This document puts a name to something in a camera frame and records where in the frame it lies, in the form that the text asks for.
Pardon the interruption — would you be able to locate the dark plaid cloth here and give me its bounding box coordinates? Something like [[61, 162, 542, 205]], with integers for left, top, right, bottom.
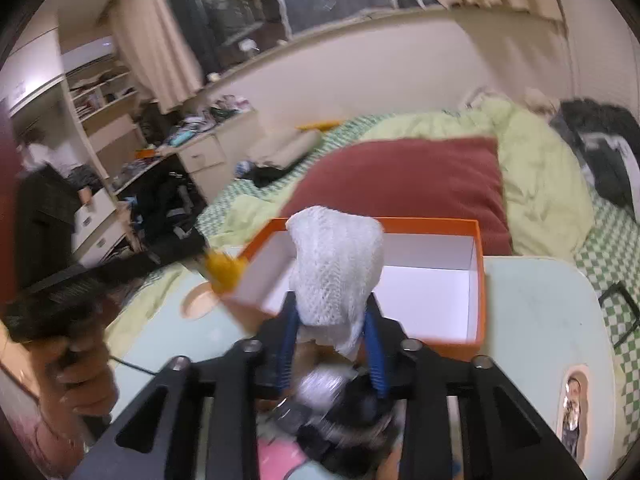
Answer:
[[17, 164, 83, 288]]

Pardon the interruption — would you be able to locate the black bag on bed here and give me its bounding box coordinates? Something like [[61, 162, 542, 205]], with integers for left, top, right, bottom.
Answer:
[[549, 97, 640, 211]]

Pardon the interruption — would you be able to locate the yellow small object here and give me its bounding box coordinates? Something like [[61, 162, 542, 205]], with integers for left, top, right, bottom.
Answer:
[[204, 251, 248, 293]]

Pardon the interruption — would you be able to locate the white crumpled cloth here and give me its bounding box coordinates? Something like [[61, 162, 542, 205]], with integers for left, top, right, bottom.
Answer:
[[467, 86, 558, 113]]

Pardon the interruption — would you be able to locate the black and white object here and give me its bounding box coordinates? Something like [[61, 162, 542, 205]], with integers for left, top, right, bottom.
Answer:
[[272, 365, 406, 478]]

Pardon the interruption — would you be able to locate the red pillow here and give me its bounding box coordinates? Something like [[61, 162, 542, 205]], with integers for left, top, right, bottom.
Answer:
[[277, 136, 513, 257]]

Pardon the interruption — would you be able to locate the thin black cable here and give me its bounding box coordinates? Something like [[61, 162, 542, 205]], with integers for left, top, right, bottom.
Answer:
[[109, 355, 158, 376]]

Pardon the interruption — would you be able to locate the dark window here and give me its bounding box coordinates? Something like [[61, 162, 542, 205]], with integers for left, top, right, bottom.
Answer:
[[165, 0, 443, 73]]

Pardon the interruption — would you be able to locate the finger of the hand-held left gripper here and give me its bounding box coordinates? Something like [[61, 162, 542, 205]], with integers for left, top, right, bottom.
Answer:
[[150, 232, 217, 273]]

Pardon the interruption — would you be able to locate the pink paper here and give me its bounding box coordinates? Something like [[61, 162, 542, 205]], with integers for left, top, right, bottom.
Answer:
[[257, 440, 308, 480]]

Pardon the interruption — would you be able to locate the white knitted cloth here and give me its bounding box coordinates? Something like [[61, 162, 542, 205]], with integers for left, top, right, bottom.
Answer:
[[286, 205, 386, 361]]

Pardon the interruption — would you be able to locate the white desk with drawers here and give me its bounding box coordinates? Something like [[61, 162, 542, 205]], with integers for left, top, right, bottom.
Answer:
[[112, 109, 262, 196]]

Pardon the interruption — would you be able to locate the black strap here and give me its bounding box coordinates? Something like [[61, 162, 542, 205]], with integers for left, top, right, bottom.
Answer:
[[597, 282, 640, 351]]

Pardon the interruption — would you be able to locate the person's left hand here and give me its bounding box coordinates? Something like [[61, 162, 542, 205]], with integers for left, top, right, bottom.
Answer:
[[29, 327, 121, 423]]

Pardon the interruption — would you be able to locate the black cloth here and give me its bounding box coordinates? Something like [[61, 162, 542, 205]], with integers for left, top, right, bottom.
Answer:
[[247, 161, 298, 190]]

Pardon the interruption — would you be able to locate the orange cardboard box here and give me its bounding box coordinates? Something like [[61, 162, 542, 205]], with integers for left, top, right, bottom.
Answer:
[[221, 216, 487, 362]]

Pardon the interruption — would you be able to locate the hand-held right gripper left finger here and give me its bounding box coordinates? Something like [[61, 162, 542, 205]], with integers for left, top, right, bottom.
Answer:
[[70, 291, 302, 480]]

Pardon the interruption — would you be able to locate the light green blanket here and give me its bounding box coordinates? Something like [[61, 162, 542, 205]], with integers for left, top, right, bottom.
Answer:
[[107, 96, 596, 341]]

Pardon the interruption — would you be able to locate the white drawer cabinet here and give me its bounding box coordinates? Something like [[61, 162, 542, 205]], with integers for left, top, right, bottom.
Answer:
[[70, 189, 138, 267]]

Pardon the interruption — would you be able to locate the green checkered bed sheet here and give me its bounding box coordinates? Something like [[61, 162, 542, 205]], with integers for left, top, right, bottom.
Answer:
[[195, 115, 640, 461]]

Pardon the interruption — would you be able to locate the white bookshelf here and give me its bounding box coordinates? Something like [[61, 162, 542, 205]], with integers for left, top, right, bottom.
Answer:
[[61, 60, 153, 196]]

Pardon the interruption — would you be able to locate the desk clutter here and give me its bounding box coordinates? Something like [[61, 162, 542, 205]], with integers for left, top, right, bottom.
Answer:
[[135, 94, 253, 158]]

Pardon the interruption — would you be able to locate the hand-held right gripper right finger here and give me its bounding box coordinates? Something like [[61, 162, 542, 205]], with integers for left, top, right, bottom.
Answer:
[[364, 294, 588, 480]]

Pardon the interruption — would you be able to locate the black backpack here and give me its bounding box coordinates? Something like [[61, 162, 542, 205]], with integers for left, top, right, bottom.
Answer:
[[132, 172, 208, 253]]

